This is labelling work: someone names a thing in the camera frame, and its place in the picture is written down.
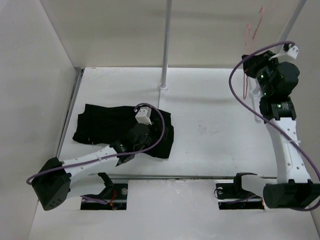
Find left white rack foot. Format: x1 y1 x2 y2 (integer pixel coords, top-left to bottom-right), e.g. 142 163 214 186
158 83 168 110

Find white rack foot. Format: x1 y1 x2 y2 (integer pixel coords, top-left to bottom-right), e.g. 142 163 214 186
248 80 261 113
158 83 168 110

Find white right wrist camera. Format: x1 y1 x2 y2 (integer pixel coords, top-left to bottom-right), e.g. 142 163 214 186
269 43 300 61

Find black trousers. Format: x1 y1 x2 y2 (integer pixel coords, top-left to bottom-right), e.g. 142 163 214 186
72 104 174 159

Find left grey rack pole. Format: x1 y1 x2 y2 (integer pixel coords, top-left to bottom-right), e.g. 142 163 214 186
159 0 172 90

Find aluminium table edge rail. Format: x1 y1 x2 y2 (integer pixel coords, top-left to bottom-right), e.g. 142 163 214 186
55 67 85 157

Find grey rack pole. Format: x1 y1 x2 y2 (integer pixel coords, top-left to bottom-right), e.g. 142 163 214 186
159 0 172 90
279 0 307 42

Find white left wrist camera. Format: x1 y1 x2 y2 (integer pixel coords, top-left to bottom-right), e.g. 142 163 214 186
135 106 152 125

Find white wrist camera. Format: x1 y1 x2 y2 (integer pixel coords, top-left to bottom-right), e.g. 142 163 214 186
269 43 300 61
135 106 152 125

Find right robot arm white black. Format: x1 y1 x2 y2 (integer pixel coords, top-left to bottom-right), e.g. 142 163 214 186
231 50 320 212

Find right white rack foot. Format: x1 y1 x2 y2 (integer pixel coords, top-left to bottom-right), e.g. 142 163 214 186
248 80 261 113

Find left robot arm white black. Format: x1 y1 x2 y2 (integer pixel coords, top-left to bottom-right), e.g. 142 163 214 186
27 122 165 211

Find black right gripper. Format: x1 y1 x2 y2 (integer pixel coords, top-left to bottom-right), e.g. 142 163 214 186
242 50 281 97

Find right grey rack pole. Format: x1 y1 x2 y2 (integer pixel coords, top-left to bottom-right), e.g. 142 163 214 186
279 0 307 42

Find pink wire hanger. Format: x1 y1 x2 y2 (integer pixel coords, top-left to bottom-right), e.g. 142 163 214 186
242 6 265 99

